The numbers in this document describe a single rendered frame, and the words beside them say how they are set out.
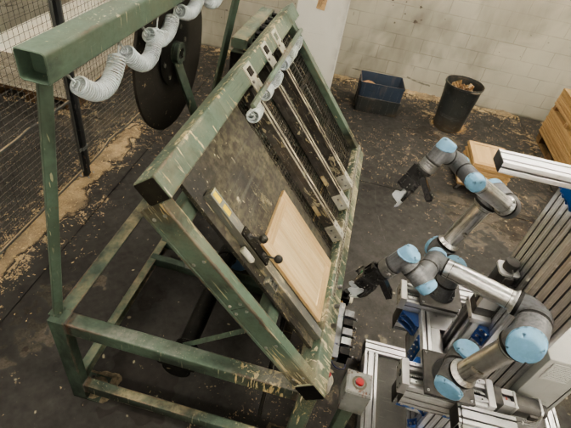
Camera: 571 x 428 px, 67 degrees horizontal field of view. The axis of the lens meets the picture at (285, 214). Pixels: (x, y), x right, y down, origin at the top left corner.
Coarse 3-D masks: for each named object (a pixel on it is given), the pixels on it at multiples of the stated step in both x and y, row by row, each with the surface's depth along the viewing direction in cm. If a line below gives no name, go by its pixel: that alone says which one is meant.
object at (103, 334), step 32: (128, 224) 272; (224, 256) 274; (64, 320) 216; (96, 320) 218; (192, 320) 236; (64, 352) 232; (96, 352) 270; (160, 352) 211; (192, 352) 213; (96, 384) 255; (256, 384) 209; (288, 384) 208; (192, 416) 250
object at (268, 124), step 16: (256, 80) 219; (272, 128) 231; (272, 144) 237; (288, 144) 240; (288, 160) 242; (304, 176) 246; (304, 192) 253; (320, 208) 258; (336, 224) 267; (336, 240) 271
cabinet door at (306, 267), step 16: (288, 208) 231; (272, 224) 211; (288, 224) 226; (304, 224) 241; (272, 240) 207; (288, 240) 221; (304, 240) 236; (288, 256) 216; (304, 256) 231; (320, 256) 248; (288, 272) 212; (304, 272) 226; (320, 272) 243; (304, 288) 222; (320, 288) 237; (304, 304) 219; (320, 304) 231
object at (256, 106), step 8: (296, 40) 241; (288, 48) 227; (296, 48) 252; (288, 56) 237; (296, 56) 252; (280, 64) 213; (288, 64) 233; (272, 72) 203; (272, 80) 199; (264, 88) 190; (272, 88) 207; (256, 96) 183; (264, 96) 210; (256, 104) 178; (248, 112) 189; (256, 112) 189; (248, 120) 190; (256, 120) 194
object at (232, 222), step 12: (216, 204) 175; (228, 216) 178; (228, 228) 182; (240, 228) 183; (240, 240) 185; (252, 252) 188; (264, 276) 196; (276, 276) 197; (288, 288) 203; (288, 300) 203; (300, 312) 206; (312, 324) 213; (312, 336) 216
